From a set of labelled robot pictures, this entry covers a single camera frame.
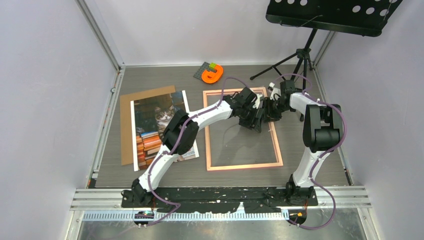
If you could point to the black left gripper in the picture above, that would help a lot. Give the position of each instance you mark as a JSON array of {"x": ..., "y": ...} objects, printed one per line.
[{"x": 255, "y": 123}]

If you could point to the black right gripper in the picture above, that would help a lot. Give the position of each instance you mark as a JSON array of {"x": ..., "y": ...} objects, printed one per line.
[{"x": 269, "y": 115}]

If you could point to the pink wooden picture frame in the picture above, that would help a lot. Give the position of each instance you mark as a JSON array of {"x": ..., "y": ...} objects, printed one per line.
[{"x": 245, "y": 165}]

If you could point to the cat and books photo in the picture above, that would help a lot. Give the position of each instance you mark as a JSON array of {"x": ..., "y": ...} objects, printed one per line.
[{"x": 149, "y": 118}]

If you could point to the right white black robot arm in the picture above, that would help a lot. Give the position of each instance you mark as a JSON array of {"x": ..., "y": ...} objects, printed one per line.
[{"x": 323, "y": 130}]

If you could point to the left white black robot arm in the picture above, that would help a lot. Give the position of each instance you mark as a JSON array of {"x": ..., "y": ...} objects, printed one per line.
[{"x": 180, "y": 134}]

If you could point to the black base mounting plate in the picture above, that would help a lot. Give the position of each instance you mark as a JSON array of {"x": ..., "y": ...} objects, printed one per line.
[{"x": 218, "y": 198}]

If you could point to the grey building plate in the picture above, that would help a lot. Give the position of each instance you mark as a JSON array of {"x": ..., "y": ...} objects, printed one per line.
[{"x": 200, "y": 70}]

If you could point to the black music stand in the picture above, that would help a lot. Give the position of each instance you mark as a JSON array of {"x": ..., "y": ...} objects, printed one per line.
[{"x": 366, "y": 18}]

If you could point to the brown cardboard backing board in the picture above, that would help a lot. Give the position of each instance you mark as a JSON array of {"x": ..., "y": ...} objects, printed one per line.
[{"x": 126, "y": 144}]

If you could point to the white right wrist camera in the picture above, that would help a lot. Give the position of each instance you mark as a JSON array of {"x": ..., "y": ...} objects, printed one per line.
[{"x": 275, "y": 92}]

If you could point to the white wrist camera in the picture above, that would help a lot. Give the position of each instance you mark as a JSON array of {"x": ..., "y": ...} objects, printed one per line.
[
  {"x": 259, "y": 99},
  {"x": 275, "y": 92}
]

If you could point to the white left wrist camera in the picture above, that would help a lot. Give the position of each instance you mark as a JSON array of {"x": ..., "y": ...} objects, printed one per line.
[{"x": 259, "y": 99}]

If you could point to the aluminium rail front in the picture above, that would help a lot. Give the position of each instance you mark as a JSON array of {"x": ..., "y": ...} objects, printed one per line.
[{"x": 106, "y": 205}]

